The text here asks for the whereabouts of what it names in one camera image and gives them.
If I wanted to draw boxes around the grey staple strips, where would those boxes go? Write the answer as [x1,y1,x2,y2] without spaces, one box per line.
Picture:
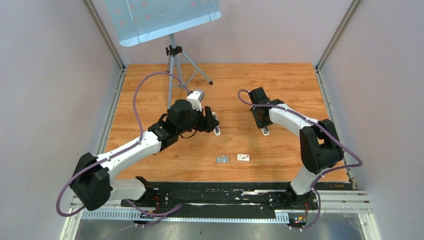
[216,156,230,164]

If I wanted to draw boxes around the grey tripod stand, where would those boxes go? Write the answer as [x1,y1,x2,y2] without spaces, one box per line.
[165,33,213,109]

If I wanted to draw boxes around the white stapler body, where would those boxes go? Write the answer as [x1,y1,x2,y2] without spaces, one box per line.
[260,126,270,136]

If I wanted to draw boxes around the silver perforated music stand tray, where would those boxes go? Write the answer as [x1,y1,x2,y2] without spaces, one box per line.
[105,0,221,47]

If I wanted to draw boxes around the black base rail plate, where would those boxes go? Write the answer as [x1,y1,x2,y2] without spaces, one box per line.
[120,181,354,223]

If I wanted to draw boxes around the white staple box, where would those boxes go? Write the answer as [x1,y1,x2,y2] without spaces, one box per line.
[236,154,250,162]

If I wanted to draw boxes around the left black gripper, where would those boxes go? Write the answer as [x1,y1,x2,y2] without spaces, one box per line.
[177,103,219,135]

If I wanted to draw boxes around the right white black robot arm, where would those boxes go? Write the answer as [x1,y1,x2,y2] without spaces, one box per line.
[248,87,344,209]

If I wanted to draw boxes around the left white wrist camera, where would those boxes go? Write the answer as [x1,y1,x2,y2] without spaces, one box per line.
[186,90,205,112]

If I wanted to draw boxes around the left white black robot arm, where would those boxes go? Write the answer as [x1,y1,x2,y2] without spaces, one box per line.
[69,99,220,211]

